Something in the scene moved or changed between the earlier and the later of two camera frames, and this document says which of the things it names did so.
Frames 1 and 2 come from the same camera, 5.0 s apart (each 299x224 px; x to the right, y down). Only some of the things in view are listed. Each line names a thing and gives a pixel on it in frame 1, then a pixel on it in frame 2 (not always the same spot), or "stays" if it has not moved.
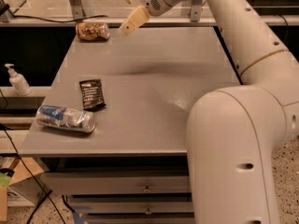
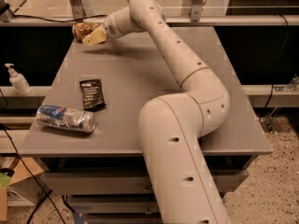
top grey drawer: (119, 183) stays
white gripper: (151, 1) -> (109, 27)
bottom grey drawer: (140, 218) stays
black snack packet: (92, 97) stays
